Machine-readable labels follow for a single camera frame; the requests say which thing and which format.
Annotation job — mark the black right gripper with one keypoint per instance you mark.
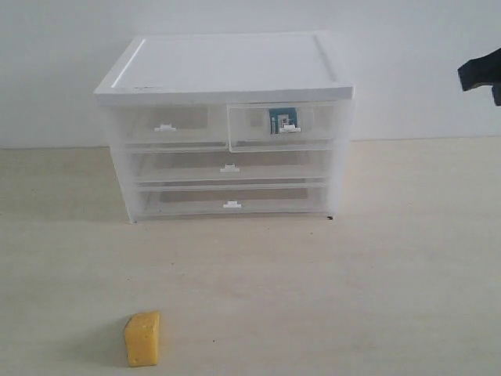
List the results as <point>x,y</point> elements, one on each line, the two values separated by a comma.
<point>481,71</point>

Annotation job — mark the white bottle blue label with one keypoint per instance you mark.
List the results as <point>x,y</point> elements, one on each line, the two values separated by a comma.
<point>282,120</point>

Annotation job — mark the clear drawer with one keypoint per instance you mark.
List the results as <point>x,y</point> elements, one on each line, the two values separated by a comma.
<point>280,196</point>
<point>219,165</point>
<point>249,128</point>
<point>175,126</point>

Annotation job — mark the yellow cheese wedge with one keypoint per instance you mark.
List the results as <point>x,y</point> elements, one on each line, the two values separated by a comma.
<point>141,337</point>

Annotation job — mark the white plastic drawer cabinet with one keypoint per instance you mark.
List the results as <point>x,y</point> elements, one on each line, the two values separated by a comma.
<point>221,70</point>

